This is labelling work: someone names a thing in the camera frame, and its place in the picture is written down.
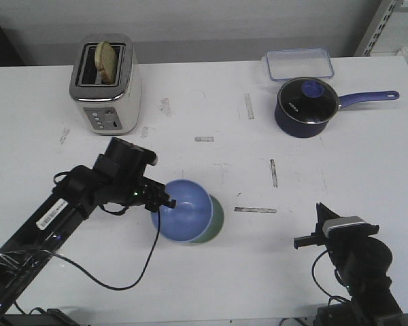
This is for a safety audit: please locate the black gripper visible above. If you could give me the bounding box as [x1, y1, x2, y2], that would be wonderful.
[294, 202, 379, 251]
[100, 177, 176, 213]

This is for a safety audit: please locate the blue bowl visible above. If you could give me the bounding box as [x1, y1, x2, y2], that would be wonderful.
[151, 179, 214, 242]

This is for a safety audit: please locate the green bowl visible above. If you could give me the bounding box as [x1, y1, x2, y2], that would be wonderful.
[192, 196, 224, 244]

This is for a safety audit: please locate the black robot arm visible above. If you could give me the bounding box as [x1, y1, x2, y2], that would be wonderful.
[294, 203, 405, 325]
[0, 137, 176, 318]

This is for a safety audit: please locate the glass pot lid blue knob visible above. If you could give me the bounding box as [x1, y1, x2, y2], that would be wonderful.
[278, 77, 339, 124]

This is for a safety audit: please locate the cream and steel toaster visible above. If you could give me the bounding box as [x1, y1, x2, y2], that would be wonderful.
[69, 33, 142, 135]

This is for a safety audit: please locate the bread slice in toaster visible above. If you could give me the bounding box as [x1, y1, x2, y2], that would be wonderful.
[94, 41, 118, 84]

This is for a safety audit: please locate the clear plastic food container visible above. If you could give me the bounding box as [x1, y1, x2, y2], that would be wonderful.
[262, 48, 335, 82]

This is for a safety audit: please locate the black object at back left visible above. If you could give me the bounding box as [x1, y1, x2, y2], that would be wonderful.
[0, 19, 25, 68]

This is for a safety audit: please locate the grey metal shelf upright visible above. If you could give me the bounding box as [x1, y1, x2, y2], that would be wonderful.
[353, 0, 404, 57]

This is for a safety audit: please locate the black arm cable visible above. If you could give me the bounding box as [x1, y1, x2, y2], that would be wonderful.
[311, 251, 351, 306]
[37, 203, 163, 291]

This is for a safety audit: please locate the blue saucepan with handle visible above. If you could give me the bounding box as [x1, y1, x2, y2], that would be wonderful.
[275, 90, 400, 138]

